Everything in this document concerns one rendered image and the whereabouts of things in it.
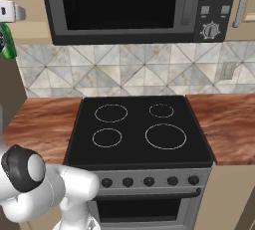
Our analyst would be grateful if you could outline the grey cupboard door handle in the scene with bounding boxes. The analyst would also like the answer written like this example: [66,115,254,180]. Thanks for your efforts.
[231,0,254,29]

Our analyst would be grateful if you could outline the black oven door handle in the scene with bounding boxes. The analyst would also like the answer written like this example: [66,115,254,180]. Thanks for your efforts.
[94,188,202,202]

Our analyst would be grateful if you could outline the grey microwave dial knob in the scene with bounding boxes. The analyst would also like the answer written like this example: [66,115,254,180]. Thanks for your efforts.
[202,21,221,41]

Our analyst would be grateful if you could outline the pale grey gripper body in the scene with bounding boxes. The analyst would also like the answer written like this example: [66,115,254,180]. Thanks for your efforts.
[13,5,27,22]

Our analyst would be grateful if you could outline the silver oven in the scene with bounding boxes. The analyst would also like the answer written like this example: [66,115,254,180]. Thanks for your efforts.
[87,166,212,230]

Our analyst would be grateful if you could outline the black hob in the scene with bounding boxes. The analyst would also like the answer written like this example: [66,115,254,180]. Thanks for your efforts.
[63,95,215,171]

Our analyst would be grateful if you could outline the grey wall socket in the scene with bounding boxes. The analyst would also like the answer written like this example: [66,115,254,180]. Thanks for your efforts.
[220,61,238,81]

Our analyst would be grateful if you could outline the beige wall cupboard door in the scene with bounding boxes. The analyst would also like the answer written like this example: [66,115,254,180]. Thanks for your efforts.
[225,0,255,42]

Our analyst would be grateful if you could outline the green beer bottle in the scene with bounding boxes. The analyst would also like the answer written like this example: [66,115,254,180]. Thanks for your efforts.
[0,22,18,60]

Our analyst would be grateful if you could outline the black oven knob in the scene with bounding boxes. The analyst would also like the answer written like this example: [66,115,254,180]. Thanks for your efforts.
[101,177,114,189]
[142,175,156,188]
[122,176,134,189]
[166,175,179,187]
[187,174,200,186]

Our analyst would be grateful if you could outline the beige base cupboard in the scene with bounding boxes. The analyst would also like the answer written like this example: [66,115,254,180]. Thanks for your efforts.
[193,163,255,230]

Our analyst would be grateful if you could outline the dark brown tall panel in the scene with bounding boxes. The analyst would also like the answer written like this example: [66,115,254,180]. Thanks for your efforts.
[0,57,29,136]

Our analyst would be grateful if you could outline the silver oven door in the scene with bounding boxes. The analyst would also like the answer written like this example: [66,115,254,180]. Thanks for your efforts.
[87,194,204,230]

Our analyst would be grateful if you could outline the black and grey microwave oven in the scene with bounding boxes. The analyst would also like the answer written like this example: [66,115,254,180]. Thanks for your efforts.
[38,0,240,47]

